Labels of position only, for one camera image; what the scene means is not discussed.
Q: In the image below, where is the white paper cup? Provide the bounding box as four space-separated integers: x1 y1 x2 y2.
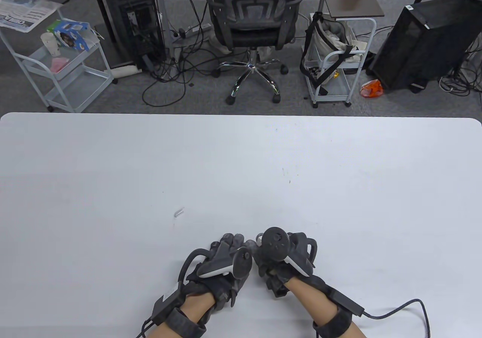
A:
40 32 61 57

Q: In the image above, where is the white cart with brown top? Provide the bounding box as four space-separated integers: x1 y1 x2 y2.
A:
304 0 385 108

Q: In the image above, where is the beige tote bag black strap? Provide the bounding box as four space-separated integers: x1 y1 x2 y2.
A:
300 11 368 94

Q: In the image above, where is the person's left hand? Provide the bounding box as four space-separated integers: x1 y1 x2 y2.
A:
185 233 260 318

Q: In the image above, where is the white metal shelf cart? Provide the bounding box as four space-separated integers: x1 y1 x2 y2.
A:
0 9 113 113

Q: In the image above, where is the white desk leg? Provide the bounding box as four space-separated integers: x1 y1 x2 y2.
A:
154 0 177 58

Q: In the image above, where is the black mesh office chair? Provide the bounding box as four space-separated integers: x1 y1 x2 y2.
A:
204 0 305 105

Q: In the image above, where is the black and white controller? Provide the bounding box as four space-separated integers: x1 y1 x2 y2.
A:
177 240 253 284
260 227 318 277

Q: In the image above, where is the person's right hand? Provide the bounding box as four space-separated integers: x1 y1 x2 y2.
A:
247 239 324 299

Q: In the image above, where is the white desk foot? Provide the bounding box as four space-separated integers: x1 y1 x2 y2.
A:
111 64 138 78

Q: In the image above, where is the person's left forearm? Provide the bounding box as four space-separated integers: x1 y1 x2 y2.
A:
151 293 215 338

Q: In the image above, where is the person's right forearm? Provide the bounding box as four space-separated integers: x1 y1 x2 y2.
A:
284 278 368 338

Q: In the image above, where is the orange plastic bag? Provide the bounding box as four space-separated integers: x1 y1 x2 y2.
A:
360 79 384 98

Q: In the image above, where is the tangle of black cables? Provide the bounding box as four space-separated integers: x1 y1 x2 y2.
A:
439 41 482 97

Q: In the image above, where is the blue cardboard box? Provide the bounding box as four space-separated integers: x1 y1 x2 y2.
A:
48 20 99 51

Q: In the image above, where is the folded newspaper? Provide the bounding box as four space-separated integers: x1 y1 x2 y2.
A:
0 0 63 33

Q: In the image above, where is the black braided cable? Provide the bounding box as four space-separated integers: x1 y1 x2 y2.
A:
362 299 430 338

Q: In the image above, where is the black floor cable loop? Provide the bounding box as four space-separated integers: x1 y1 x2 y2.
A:
142 63 187 107

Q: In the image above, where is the black wrist sensor box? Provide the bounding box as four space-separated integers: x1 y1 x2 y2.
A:
152 282 186 325
326 285 365 318

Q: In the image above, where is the white power strip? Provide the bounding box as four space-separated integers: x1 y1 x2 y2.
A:
171 24 212 39

